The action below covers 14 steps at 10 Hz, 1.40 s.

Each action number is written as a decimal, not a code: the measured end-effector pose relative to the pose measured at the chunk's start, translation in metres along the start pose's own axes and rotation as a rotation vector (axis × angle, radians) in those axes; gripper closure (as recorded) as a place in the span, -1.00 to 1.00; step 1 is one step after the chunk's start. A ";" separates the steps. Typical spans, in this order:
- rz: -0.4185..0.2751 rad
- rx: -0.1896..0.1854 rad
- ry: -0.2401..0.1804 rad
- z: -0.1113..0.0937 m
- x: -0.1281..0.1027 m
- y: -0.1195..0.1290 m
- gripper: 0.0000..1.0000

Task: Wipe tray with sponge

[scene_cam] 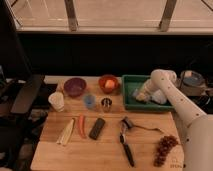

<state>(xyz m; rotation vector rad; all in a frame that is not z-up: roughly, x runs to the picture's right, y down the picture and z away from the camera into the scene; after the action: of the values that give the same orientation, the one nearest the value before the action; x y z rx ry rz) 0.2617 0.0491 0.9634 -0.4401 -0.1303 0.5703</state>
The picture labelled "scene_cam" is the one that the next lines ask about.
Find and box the black chair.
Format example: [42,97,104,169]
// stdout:
[0,75,44,168]

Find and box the black handled garlic press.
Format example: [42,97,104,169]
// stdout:
[119,117,135,167]

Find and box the purple bowl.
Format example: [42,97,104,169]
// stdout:
[64,77,87,97]

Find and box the bunch of red grapes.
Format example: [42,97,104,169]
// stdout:
[154,135,178,167]

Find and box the green plastic tray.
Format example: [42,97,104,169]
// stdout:
[122,75,173,112]

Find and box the blue plastic cup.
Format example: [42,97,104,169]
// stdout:
[83,94,96,109]

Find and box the wooden cutting board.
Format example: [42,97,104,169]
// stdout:
[30,76,185,171]

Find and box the dark metal fork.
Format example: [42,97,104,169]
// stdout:
[134,125,164,134]

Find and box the red bowl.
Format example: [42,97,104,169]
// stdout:
[98,75,119,94]

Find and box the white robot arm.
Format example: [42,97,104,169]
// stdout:
[137,69,213,171]

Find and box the grey bowl with blue lid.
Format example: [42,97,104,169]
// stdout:
[180,70,204,96]

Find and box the black rectangular block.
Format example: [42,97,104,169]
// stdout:
[89,118,105,140]

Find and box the orange food piece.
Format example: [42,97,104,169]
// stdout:
[105,80,115,89]

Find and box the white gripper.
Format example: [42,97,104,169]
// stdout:
[139,79,158,96]

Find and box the orange carrot toy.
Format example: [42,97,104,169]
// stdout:
[78,115,86,138]

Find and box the white plastic cup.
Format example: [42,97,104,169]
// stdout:
[48,92,64,112]

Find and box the yellow sponge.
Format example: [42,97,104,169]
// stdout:
[136,93,148,102]

